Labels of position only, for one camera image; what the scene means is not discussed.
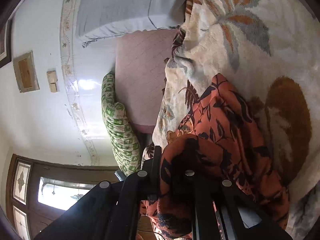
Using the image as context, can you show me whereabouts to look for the grey pillow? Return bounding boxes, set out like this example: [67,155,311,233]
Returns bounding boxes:
[75,0,190,48]

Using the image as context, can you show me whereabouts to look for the pink bedsheet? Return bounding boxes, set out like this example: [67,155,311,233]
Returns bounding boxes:
[115,27,182,134]

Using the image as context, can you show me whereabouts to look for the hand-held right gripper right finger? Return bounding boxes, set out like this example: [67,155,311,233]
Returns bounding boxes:
[173,169,293,240]

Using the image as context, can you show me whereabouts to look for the green checked bolster pillow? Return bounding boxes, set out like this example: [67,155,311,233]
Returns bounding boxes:
[101,70,143,177]

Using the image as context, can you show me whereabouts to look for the gold framed wall plaque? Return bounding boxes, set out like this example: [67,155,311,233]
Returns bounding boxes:
[13,51,40,93]

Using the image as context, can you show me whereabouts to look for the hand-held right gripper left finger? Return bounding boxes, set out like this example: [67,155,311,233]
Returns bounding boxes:
[34,145,163,240]

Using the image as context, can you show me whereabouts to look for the stained glass window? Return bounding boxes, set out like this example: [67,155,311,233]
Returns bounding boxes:
[6,154,120,240]

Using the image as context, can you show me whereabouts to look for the dark picture frame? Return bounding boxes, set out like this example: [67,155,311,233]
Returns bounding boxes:
[0,19,13,68]

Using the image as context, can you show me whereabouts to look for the cream leaf print blanket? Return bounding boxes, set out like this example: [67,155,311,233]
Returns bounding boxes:
[141,0,320,238]

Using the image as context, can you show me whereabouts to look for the orange floral shirt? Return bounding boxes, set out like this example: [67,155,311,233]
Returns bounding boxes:
[140,73,290,239]

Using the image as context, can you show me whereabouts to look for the beige wall switch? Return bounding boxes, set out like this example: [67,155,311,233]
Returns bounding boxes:
[46,70,58,92]

